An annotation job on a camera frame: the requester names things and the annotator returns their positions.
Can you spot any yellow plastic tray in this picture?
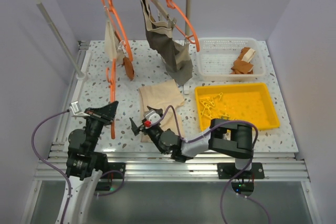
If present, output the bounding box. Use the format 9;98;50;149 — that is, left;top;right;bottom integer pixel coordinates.
195;83;280;131

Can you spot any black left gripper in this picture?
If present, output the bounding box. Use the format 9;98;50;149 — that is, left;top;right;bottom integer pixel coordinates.
82;101;118;152

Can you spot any orange hanger with clothes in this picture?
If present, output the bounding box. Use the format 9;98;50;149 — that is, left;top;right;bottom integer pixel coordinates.
101;0;133;62

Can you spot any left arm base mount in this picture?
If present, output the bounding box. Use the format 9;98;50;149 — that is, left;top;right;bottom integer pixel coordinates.
95;153;126;197

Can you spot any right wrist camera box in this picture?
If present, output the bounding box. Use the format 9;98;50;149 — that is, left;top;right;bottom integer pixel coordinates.
143;110;161;128

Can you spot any wooden clip hanger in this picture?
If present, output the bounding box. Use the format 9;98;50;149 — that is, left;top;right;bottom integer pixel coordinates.
150;0;176;29

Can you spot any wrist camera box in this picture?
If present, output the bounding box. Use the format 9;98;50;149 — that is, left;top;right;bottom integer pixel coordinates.
143;110;161;128
69;101;86;117

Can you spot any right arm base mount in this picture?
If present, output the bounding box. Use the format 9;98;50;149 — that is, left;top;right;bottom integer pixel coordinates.
217;163;265;196

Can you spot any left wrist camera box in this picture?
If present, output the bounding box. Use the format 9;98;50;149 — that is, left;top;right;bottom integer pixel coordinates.
69;101;86;117

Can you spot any brown and cream underwear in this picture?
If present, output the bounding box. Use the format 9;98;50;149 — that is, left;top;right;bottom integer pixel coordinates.
230;47;256;74

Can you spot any white plastic basket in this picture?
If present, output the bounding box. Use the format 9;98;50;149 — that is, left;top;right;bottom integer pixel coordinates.
196;37;266;81

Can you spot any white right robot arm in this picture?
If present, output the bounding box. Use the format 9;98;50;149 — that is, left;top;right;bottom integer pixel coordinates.
130;105;258;178

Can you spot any aluminium rail frame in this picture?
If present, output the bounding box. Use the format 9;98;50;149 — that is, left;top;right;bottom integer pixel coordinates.
34;40;312;183

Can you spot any orange hanging underwear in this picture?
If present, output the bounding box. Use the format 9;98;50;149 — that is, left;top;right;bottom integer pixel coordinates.
122;57;134;81

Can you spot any grey hanging underwear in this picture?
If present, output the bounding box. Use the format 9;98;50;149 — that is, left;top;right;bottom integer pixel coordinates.
140;0;193;86

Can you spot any pile of cream clothespins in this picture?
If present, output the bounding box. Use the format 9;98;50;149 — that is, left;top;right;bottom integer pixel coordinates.
198;92;230;120

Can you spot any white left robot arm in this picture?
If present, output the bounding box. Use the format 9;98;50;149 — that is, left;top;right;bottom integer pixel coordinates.
55;101;119;223

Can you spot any beige hanging underwear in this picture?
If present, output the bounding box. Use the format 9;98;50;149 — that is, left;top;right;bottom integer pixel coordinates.
104;20;124;65

